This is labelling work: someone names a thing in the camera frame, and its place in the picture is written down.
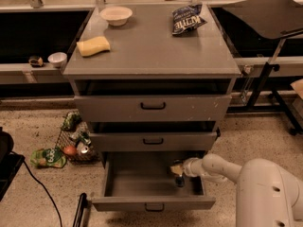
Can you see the grey top drawer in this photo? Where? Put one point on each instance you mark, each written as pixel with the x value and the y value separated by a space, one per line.
pixel 152 108

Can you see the black device left edge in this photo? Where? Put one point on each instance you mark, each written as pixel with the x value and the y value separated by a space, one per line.
pixel 9 162

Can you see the grey open bottom drawer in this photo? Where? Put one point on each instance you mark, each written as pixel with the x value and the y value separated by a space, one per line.
pixel 143 181

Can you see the blue kettle chips bag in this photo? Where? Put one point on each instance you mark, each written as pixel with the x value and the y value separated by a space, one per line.
pixel 187 18

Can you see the green bottle in basket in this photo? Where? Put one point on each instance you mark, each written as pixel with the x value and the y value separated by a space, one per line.
pixel 80 136

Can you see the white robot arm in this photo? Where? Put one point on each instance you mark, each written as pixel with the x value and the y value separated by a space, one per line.
pixel 267 195

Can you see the yellow sponge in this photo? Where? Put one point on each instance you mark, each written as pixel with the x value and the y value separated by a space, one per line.
pixel 93 46

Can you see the yellow tape measure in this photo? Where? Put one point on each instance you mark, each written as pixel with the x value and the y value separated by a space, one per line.
pixel 36 61

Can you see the black bar on floor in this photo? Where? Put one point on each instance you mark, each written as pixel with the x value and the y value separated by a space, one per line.
pixel 83 210

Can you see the green chip bag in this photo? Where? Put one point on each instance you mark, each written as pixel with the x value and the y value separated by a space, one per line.
pixel 71 121

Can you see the grey drawer cabinet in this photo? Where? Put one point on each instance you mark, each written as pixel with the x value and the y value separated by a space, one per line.
pixel 147 60

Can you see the white paper bowl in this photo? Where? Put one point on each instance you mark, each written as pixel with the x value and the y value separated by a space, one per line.
pixel 116 16

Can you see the grey middle drawer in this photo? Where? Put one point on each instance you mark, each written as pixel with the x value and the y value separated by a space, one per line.
pixel 153 141

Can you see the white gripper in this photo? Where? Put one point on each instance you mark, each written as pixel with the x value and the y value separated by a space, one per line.
pixel 188 167

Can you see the red bull can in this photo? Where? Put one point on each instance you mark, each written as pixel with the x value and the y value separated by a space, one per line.
pixel 179 180

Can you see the silver soda can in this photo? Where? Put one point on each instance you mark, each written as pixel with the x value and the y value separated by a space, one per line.
pixel 83 149

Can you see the small white cup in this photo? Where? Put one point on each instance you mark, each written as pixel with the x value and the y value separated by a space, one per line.
pixel 58 59

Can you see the green snack pouch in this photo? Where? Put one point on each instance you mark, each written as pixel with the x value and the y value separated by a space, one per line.
pixel 48 157

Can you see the black wire basket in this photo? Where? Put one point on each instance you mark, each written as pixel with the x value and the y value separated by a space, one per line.
pixel 63 141

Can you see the red apple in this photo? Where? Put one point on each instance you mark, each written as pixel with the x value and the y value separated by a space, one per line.
pixel 70 150

